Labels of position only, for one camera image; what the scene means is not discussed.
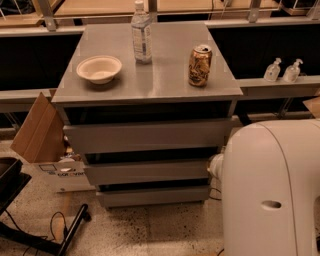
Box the grey bottom drawer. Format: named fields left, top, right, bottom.
left=96, top=185, right=209, bottom=208

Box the grey drawer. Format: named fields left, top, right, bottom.
left=84, top=159, right=209, bottom=185
left=96, top=185, right=209, bottom=208
left=64, top=119, right=236, bottom=153

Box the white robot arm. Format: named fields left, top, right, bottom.
left=209, top=119, right=320, bottom=256

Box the grey drawer cabinet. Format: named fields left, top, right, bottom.
left=53, top=23, right=242, bottom=192

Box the grey top drawer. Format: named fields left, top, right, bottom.
left=64, top=119, right=236, bottom=153

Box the grey middle drawer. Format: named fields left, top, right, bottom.
left=84, top=159, right=209, bottom=185

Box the gold soda can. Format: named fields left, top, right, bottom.
left=188, top=44, right=212, bottom=87

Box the white paper bowl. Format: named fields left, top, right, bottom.
left=76, top=55, right=122, bottom=85

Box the clear plastic water bottle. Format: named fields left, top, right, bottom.
left=131, top=0, right=152, bottom=64

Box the cardboard box with flaps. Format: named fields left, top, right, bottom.
left=11, top=93, right=95, bottom=192

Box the left hand sanitizer bottle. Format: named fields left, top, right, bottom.
left=264, top=58, right=282, bottom=82

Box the hand sanitizer bottle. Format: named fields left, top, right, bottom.
left=283, top=59, right=303, bottom=83
left=264, top=58, right=282, bottom=82

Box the right hand sanitizer bottle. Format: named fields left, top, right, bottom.
left=283, top=59, right=303, bottom=83

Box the black bin on stand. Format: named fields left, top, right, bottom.
left=0, top=157, right=31, bottom=215

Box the black stand leg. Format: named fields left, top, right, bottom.
left=0, top=204, right=91, bottom=256

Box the black power cable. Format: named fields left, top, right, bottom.
left=209, top=186, right=224, bottom=202

